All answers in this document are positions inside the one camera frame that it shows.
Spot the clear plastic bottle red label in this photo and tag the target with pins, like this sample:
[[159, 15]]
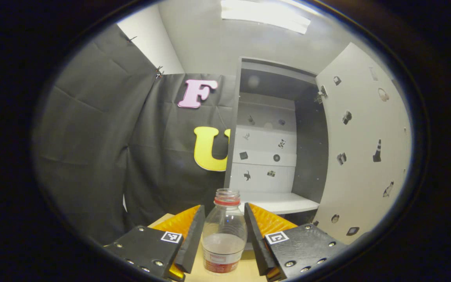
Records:
[[224, 235]]

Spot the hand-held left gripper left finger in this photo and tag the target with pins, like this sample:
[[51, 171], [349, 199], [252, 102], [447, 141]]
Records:
[[192, 239]]

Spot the grey cabinet door with stickers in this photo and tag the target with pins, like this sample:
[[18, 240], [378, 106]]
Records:
[[362, 129]]

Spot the black backdrop cloth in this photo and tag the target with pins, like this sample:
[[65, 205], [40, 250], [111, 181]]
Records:
[[92, 137]]

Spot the large ceiling light panel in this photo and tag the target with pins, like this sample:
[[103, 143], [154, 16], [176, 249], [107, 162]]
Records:
[[266, 17]]

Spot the white cabinet shelf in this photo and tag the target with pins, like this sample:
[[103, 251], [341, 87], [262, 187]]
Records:
[[280, 201]]

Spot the metal door hinge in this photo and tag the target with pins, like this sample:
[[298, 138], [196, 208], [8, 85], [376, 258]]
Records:
[[321, 94]]

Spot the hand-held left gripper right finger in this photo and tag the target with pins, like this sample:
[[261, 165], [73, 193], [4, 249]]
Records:
[[255, 239]]

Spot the dark grey cabinet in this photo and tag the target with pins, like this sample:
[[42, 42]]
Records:
[[311, 156]]

